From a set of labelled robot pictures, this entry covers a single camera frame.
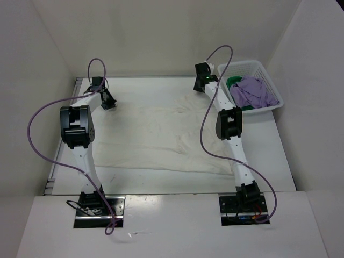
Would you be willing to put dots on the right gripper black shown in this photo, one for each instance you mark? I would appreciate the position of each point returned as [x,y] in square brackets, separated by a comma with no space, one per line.
[195,85]

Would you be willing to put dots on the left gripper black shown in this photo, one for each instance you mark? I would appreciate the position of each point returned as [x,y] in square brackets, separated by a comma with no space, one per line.
[111,104]

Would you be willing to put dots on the white t shirt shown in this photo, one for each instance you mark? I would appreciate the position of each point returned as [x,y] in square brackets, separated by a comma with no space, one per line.
[178,138]

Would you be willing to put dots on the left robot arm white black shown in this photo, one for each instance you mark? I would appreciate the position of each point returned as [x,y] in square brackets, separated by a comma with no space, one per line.
[78,132]

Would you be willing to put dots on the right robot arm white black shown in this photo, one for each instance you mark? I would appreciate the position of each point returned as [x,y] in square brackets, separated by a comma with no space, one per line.
[228,129]

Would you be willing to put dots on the green shirt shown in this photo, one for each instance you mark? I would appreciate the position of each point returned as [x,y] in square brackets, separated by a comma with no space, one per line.
[233,80]

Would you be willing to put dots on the purple shirt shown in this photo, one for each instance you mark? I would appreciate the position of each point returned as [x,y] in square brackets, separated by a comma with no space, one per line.
[251,91]

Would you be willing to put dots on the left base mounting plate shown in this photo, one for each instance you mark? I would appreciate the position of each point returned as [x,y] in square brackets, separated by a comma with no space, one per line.
[99,217]

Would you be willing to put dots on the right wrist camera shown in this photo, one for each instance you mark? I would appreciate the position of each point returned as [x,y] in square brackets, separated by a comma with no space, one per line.
[211,67]

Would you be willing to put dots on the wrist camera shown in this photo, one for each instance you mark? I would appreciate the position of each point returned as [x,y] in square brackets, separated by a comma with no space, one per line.
[97,83]
[211,67]

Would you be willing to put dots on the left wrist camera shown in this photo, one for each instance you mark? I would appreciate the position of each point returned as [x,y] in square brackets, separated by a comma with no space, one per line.
[97,83]

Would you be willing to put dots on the aluminium table edge rail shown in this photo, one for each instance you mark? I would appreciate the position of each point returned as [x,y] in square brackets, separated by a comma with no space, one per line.
[51,178]

